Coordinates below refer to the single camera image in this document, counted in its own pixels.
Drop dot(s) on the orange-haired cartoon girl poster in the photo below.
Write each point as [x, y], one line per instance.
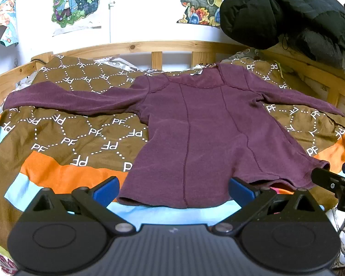
[5, 14]

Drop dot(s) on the blond cartoon figure poster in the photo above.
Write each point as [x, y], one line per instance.
[72, 3]

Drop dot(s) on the brown printed blanket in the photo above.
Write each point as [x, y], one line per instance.
[74, 132]

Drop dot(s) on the white wall pipe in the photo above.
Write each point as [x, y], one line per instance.
[110, 23]

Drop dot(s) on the grey patterned pillow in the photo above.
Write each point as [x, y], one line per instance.
[241, 55]
[118, 63]

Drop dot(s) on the black puffer jacket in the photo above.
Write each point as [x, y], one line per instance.
[276, 5]

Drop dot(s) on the purple long-sleeved shirt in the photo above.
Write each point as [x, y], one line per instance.
[204, 120]

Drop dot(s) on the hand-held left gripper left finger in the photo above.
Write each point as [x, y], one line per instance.
[106, 191]

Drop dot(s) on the wooden bed frame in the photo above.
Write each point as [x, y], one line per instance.
[175, 46]

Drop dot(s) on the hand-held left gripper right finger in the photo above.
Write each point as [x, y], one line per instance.
[241, 191]

